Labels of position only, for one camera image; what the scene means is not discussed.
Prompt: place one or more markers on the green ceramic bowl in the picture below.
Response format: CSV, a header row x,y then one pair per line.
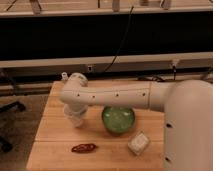
x,y
118,120

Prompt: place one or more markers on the dried red chili pepper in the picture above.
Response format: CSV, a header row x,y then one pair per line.
x,y
84,148

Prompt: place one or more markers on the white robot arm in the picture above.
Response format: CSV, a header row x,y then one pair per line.
x,y
187,107

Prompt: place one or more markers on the white square sponge block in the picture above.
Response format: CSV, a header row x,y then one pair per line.
x,y
138,143

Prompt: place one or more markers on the small clear plastic bottle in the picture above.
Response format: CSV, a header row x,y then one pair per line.
x,y
65,77

